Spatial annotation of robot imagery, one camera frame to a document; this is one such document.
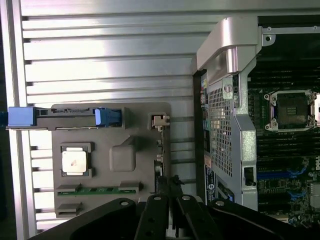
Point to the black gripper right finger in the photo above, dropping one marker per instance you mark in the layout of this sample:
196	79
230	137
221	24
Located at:
197	220

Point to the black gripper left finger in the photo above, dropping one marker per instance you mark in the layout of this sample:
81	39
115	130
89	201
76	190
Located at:
152	220

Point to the green RAM stick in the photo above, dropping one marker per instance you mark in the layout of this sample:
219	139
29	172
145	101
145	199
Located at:
100	190

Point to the green Dell motherboard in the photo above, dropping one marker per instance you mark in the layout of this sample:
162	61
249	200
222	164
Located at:
275	190

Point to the blue expansion slot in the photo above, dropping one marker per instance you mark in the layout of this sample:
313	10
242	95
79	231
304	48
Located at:
280	174
297	195

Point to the silver CPU chip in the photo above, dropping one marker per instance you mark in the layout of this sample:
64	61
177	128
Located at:
73	162

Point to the grey plastic parts rack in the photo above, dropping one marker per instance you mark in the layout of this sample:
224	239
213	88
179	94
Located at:
105	125

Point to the hard disk with blue carrier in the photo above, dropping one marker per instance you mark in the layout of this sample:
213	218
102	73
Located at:
65	115

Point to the CPU socket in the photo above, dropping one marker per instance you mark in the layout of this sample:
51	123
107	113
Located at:
291	112

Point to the metal socket cover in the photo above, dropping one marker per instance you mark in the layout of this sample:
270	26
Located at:
318	110

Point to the open grey PC case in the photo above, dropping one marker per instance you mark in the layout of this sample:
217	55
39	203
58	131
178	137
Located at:
225	50

